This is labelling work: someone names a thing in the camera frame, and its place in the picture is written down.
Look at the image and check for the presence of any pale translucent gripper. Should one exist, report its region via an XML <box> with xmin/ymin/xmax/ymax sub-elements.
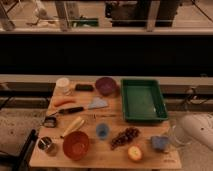
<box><xmin>167</xmin><ymin>125</ymin><xmax>192</xmax><ymax>148</ymax></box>

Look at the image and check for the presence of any blue sponge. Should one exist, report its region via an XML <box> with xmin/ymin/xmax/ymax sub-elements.
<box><xmin>151</xmin><ymin>136</ymin><xmax>169</xmax><ymax>151</ymax></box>

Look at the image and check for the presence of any green plastic tray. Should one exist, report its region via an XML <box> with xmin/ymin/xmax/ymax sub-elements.
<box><xmin>121</xmin><ymin>79</ymin><xmax>168</xmax><ymax>123</ymax></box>

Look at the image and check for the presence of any yellow red apple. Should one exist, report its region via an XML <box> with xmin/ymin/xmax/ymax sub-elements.
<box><xmin>127</xmin><ymin>146</ymin><xmax>143</xmax><ymax>161</ymax></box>

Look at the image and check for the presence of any bunch of dark grapes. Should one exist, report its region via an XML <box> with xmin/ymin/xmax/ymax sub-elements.
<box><xmin>110</xmin><ymin>127</ymin><xmax>140</xmax><ymax>150</ymax></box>

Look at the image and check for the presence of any blue cup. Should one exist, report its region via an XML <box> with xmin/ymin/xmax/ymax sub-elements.
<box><xmin>96</xmin><ymin>123</ymin><xmax>109</xmax><ymax>140</ymax></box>

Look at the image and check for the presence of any purple bowl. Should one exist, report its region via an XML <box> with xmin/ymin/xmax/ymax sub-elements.
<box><xmin>95</xmin><ymin>77</ymin><xmax>117</xmax><ymax>96</ymax></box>

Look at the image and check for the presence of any orange bowl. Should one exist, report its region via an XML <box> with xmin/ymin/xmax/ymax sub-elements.
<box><xmin>63</xmin><ymin>131</ymin><xmax>90</xmax><ymax>161</ymax></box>

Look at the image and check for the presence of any black rectangular block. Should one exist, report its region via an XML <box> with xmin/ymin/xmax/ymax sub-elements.
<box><xmin>75</xmin><ymin>84</ymin><xmax>94</xmax><ymax>91</ymax></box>

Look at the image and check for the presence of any orange carrot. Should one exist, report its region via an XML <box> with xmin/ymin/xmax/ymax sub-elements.
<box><xmin>53</xmin><ymin>99</ymin><xmax>76</xmax><ymax>107</ymax></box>

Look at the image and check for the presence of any white lidded jar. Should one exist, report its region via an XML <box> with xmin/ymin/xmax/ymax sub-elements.
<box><xmin>56</xmin><ymin>77</ymin><xmax>70</xmax><ymax>95</ymax></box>

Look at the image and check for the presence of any metal cup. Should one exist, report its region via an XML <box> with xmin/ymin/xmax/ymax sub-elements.
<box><xmin>38</xmin><ymin>137</ymin><xmax>58</xmax><ymax>156</ymax></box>

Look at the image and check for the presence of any black chair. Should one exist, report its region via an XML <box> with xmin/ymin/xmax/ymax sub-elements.
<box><xmin>0</xmin><ymin>129</ymin><xmax>37</xmax><ymax>171</ymax></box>

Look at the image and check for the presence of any black handled knife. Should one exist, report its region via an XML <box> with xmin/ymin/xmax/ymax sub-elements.
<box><xmin>46</xmin><ymin>96</ymin><xmax>110</xmax><ymax>118</ymax></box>

